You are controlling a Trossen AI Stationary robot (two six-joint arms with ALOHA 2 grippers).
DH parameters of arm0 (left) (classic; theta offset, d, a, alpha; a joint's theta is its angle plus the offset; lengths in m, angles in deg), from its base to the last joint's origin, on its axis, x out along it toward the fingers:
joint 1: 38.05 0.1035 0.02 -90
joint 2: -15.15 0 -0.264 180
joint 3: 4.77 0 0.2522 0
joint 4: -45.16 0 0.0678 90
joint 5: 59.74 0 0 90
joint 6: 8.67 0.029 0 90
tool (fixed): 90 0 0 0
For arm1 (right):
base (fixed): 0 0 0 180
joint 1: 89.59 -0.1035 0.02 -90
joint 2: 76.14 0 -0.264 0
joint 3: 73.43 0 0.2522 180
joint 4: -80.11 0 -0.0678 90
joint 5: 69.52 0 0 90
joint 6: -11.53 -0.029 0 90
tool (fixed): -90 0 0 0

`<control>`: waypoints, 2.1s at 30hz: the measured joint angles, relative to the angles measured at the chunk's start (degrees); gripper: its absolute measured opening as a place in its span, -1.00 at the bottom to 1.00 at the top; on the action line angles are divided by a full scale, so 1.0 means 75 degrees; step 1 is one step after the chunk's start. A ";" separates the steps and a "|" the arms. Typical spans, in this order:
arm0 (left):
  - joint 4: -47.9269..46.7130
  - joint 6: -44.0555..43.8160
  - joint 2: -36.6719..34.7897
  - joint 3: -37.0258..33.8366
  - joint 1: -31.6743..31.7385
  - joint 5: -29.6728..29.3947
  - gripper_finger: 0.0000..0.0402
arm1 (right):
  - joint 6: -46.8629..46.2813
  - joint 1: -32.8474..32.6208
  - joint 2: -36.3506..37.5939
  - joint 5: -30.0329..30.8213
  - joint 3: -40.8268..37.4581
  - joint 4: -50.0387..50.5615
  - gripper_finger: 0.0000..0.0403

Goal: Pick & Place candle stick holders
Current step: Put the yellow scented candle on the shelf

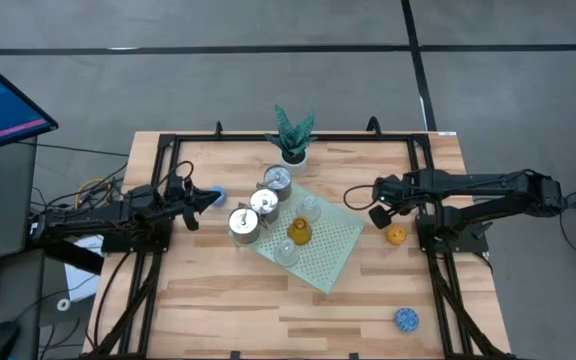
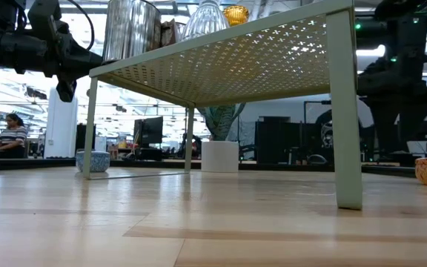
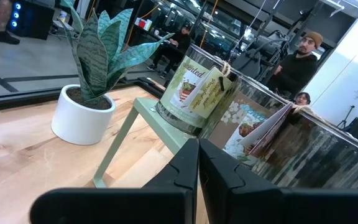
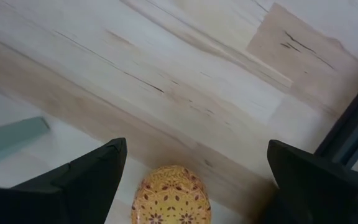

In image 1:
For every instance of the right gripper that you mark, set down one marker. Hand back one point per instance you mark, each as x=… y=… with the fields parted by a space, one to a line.
x=403 y=192

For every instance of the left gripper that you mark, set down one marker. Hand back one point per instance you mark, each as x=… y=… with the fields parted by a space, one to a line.
x=175 y=197

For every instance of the blue patterned candle holder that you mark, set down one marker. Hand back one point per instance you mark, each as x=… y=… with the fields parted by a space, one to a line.
x=222 y=191

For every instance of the silver tin candle holder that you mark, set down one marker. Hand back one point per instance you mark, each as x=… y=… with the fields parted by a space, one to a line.
x=243 y=220
x=278 y=177
x=264 y=200

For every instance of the clear glass candle holder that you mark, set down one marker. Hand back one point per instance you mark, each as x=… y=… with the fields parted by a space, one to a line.
x=286 y=252
x=309 y=207

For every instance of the amber glass candle holder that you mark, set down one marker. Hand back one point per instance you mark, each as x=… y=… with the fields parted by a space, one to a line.
x=299 y=231

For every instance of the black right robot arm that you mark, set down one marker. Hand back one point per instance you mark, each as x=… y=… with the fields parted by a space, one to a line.
x=468 y=182

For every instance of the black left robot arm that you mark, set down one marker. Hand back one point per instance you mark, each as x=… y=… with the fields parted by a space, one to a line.
x=93 y=217

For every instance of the green perforated mat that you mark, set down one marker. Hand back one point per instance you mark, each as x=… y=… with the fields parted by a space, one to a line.
x=333 y=250

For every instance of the artificial plant in white pot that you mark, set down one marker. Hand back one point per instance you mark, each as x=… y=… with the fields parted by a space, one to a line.
x=293 y=137

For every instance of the blue scrubby ball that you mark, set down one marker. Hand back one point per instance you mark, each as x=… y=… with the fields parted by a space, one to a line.
x=406 y=320

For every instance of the black stand bar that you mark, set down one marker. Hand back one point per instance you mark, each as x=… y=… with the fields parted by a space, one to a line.
x=68 y=255

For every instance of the white paper sheet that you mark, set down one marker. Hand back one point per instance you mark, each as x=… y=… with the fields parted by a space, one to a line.
x=80 y=282

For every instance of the white tape roll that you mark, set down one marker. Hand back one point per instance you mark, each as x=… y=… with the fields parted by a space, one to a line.
x=63 y=300

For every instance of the black aluminium table frame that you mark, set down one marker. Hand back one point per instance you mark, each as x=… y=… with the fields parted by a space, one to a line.
x=318 y=137

